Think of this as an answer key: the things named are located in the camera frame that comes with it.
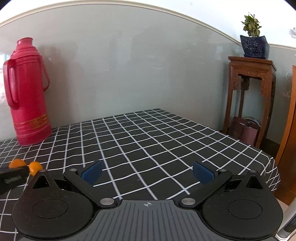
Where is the carved wooden plant stand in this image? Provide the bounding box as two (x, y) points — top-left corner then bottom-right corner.
(223, 56), (276, 148)

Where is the orange tangerine far right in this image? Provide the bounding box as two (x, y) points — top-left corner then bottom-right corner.
(29, 161), (43, 176)

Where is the orange tangerine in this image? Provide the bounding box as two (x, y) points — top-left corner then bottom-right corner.
(9, 159), (27, 169)
(29, 161), (43, 176)

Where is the green potted plant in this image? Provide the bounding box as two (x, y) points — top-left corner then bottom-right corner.
(241, 14), (261, 37)

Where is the red thermos flask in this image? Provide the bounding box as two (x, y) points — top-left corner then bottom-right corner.
(3, 37), (52, 146)

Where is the wooden cabinet edge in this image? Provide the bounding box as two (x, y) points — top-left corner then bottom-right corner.
(275, 65), (295, 205)

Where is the orange tangerine far left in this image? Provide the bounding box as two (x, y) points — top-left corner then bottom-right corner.
(9, 159), (27, 169)

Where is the black white checkered tablecloth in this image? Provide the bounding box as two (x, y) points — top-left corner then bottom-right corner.
(1, 109), (283, 240)

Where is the blue ceramic flower pot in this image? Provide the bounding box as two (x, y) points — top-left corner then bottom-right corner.
(240, 35), (269, 59)

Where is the maroon bag under stand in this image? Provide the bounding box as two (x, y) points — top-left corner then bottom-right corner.
(228, 116), (261, 146)

